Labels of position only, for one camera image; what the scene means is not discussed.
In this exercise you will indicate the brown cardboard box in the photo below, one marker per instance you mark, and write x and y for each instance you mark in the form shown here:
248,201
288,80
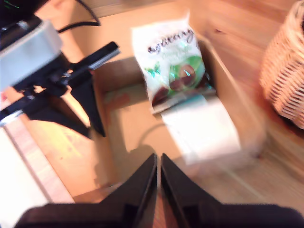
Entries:
123,114

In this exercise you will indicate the white printed paper sheet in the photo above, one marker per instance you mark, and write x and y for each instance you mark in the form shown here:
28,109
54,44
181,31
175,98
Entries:
202,133

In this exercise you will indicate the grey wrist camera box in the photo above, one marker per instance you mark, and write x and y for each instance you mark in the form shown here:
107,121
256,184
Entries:
28,54

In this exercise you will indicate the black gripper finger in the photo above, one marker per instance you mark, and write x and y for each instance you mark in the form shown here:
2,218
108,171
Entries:
140,190
180,190
54,114
89,99

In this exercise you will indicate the teal card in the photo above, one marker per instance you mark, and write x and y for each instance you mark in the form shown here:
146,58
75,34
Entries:
199,97

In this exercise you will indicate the woven wicker basket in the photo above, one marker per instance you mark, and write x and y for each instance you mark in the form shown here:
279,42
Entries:
285,71

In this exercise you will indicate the green Galaxy truffle egg bag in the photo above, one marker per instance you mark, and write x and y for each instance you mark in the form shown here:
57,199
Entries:
166,47

